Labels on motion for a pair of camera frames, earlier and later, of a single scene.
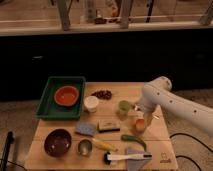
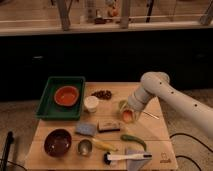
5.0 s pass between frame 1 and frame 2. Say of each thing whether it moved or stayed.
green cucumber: stayed
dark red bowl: stayed
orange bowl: stayed
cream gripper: moved
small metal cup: stayed
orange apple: moved
